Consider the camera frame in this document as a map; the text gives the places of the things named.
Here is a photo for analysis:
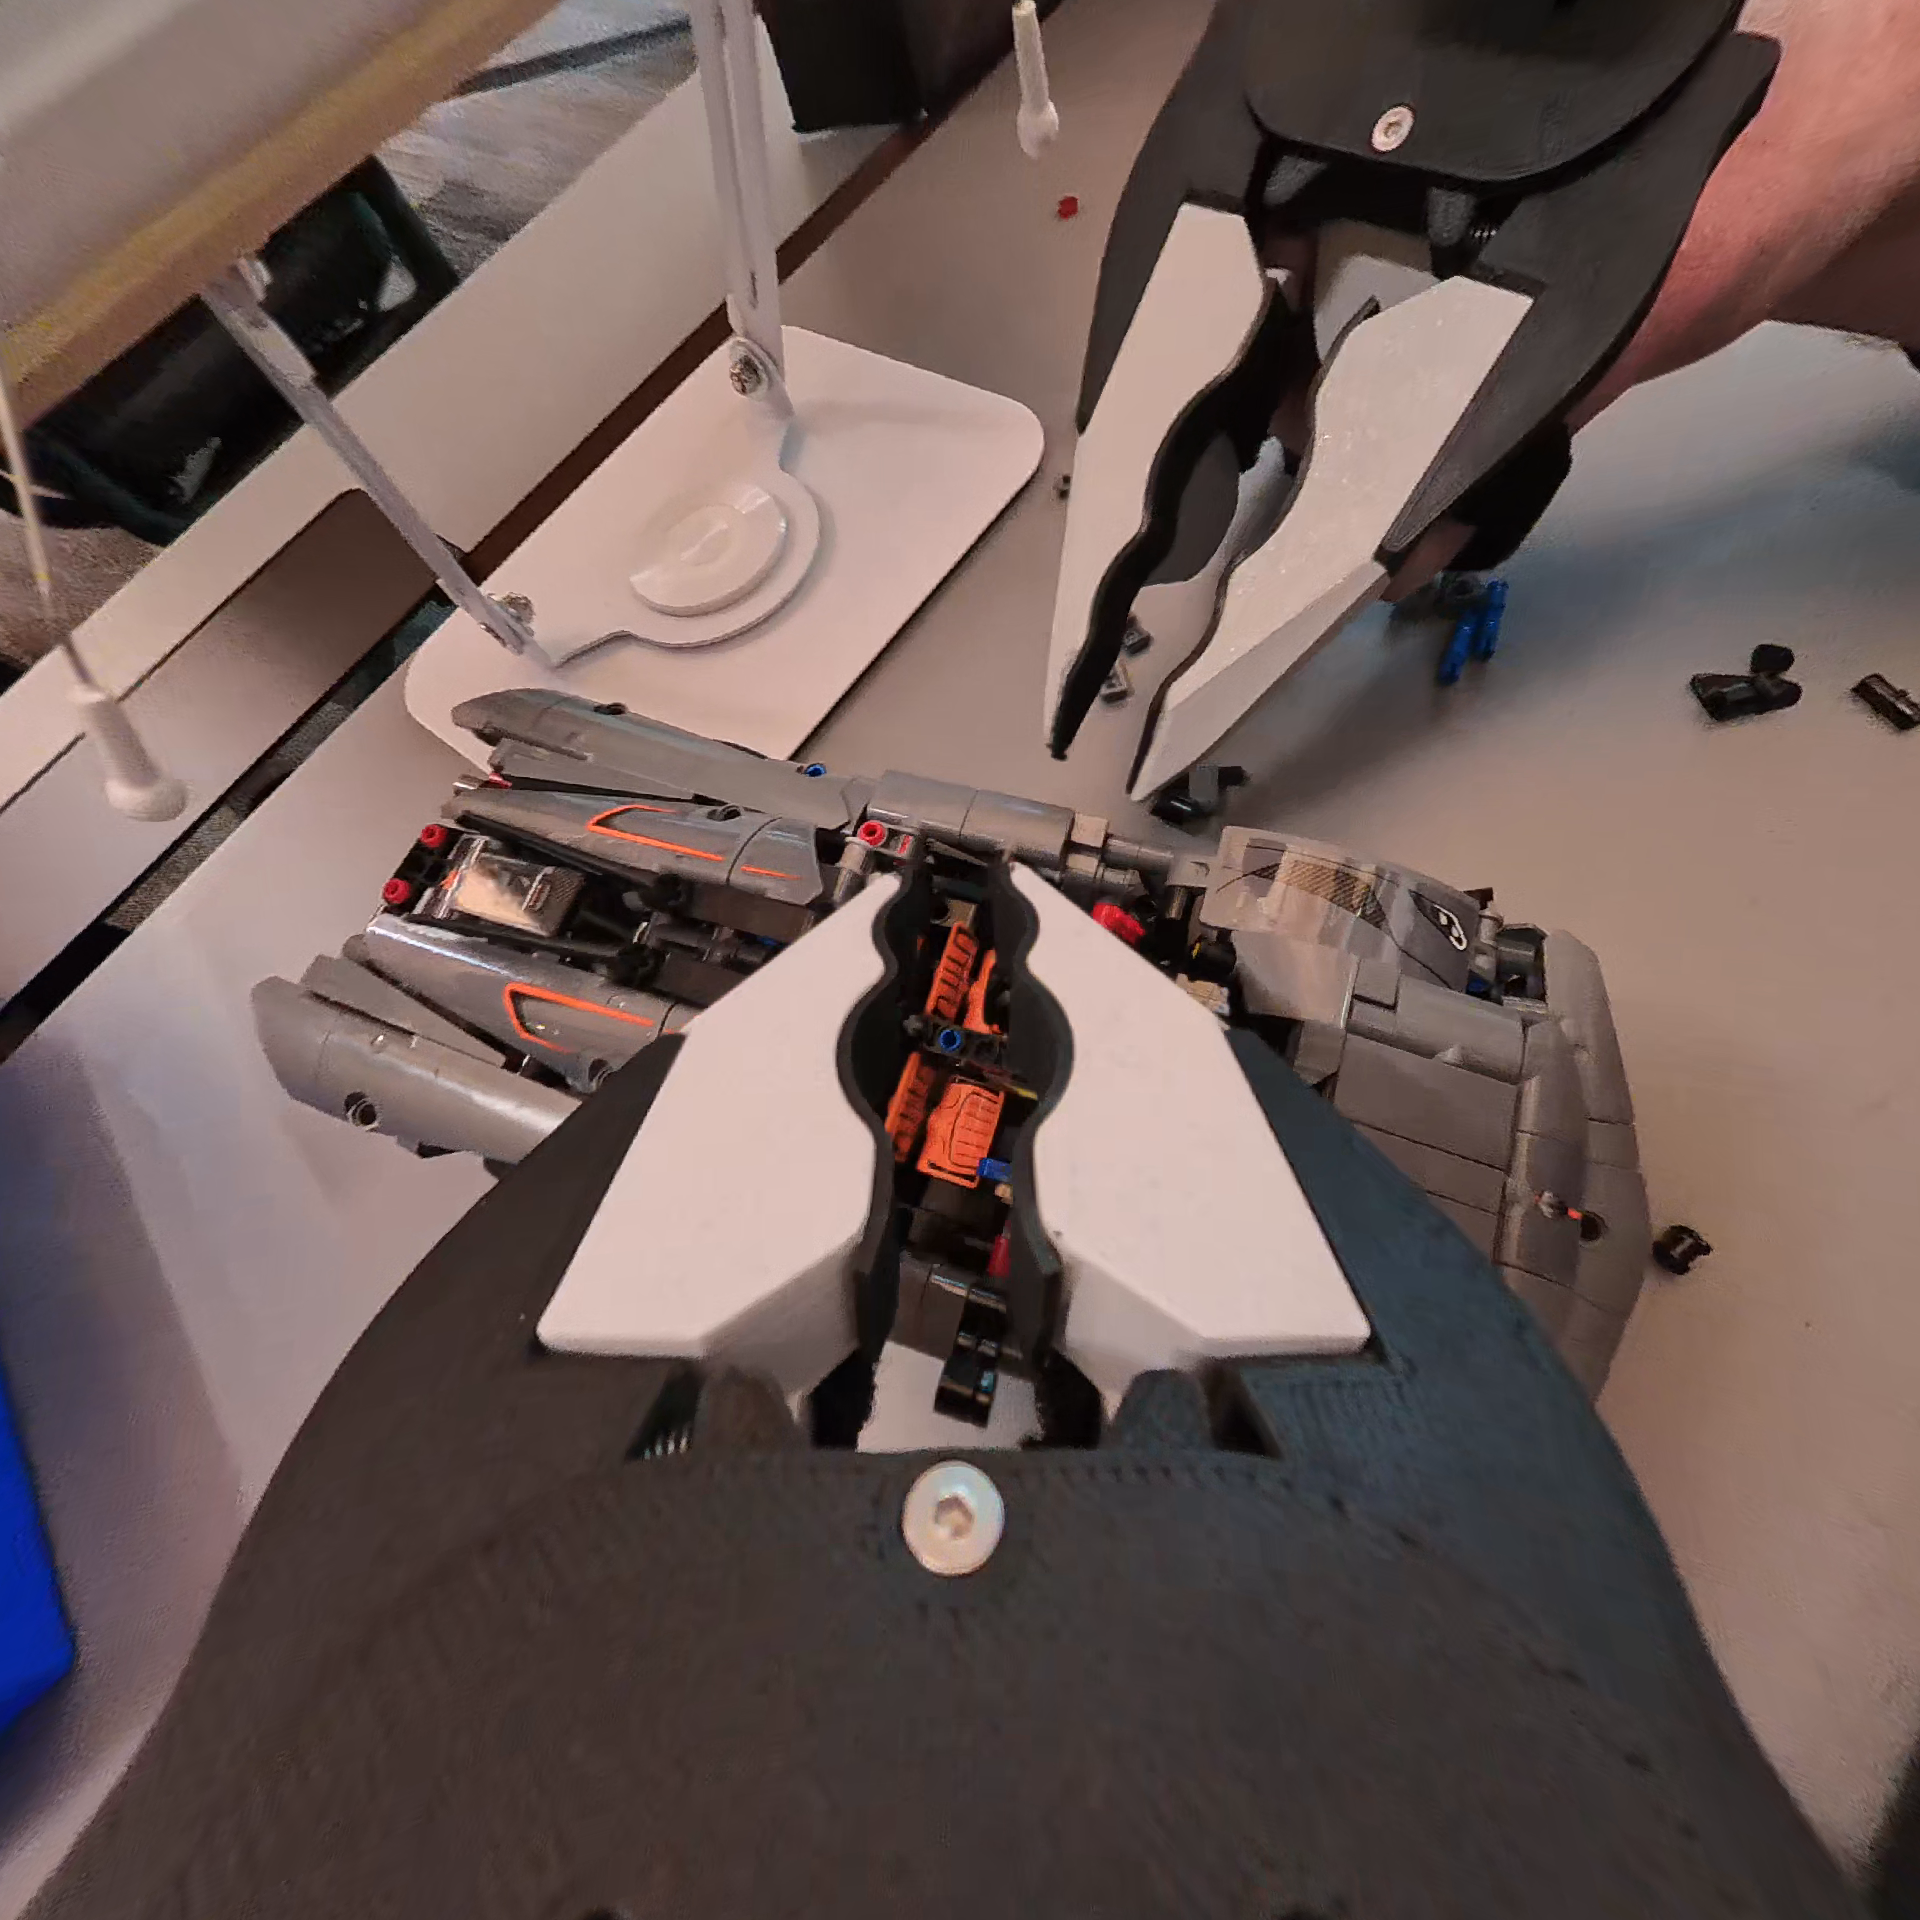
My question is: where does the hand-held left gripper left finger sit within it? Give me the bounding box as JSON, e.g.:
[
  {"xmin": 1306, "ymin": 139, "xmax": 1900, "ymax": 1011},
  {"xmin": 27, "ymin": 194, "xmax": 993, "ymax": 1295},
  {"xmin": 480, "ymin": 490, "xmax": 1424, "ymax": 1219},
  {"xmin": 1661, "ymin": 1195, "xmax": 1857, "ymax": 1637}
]
[{"xmin": 537, "ymin": 873, "xmax": 903, "ymax": 1404}]

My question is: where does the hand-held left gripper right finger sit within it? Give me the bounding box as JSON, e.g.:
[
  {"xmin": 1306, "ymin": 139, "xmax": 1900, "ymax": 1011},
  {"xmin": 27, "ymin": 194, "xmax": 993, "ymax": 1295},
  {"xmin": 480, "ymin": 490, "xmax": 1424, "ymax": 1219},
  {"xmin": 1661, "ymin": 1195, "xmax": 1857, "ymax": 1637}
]
[{"xmin": 1006, "ymin": 865, "xmax": 1370, "ymax": 1424}]

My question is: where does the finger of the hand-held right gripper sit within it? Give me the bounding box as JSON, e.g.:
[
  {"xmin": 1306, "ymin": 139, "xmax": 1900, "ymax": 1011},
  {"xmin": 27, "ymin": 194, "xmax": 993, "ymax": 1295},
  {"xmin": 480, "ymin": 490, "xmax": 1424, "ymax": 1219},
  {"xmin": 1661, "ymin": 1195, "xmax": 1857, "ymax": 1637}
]
[
  {"xmin": 1043, "ymin": 201, "xmax": 1323, "ymax": 758},
  {"xmin": 1126, "ymin": 248, "xmax": 1536, "ymax": 803}
]

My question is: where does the grey orange lego car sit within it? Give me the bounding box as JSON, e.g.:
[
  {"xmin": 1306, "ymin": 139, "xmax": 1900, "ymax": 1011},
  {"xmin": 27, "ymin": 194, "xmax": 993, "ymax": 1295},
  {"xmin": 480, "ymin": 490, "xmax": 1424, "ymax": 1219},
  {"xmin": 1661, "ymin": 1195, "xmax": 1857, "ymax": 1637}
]
[{"xmin": 250, "ymin": 686, "xmax": 1652, "ymax": 1420}]

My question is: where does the blue lego axle connector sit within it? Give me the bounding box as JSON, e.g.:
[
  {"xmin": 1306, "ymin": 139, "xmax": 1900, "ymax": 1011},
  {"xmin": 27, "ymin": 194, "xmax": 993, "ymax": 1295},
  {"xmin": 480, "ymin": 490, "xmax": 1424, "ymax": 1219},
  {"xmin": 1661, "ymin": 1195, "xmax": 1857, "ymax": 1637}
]
[{"xmin": 1433, "ymin": 579, "xmax": 1507, "ymax": 686}]

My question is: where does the person's right hand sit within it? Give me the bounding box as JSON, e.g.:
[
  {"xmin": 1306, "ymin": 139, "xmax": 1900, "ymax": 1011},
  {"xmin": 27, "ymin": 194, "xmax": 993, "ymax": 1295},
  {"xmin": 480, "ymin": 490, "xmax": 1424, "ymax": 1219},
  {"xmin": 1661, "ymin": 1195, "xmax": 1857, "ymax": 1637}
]
[{"xmin": 1561, "ymin": 0, "xmax": 1920, "ymax": 436}]

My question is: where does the white book stand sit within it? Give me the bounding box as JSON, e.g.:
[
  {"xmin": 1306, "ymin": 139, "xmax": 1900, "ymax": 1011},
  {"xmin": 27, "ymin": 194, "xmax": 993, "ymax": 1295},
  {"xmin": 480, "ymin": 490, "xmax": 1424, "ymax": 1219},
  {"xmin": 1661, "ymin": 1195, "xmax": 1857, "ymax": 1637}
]
[{"xmin": 0, "ymin": 0, "xmax": 1068, "ymax": 822}]

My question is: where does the blue storage bin white tag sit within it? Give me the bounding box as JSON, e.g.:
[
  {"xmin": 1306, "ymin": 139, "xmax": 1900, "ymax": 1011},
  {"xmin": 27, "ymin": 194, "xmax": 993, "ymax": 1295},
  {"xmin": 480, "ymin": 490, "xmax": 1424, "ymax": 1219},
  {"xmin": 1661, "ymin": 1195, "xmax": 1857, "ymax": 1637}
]
[{"xmin": 0, "ymin": 1350, "xmax": 78, "ymax": 1739}]

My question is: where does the black office chair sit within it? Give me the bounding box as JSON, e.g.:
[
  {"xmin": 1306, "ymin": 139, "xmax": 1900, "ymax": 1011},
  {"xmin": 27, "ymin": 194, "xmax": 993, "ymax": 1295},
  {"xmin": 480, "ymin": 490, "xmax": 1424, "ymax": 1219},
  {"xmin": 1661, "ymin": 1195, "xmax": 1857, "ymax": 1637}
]
[{"xmin": 24, "ymin": 149, "xmax": 461, "ymax": 525}]

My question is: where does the desk cable lid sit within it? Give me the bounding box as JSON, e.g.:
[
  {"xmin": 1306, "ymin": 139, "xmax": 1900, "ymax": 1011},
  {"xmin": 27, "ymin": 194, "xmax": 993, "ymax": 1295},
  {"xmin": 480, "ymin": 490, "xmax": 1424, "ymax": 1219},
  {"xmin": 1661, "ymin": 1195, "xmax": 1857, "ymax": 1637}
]
[{"xmin": 0, "ymin": 483, "xmax": 461, "ymax": 820}]

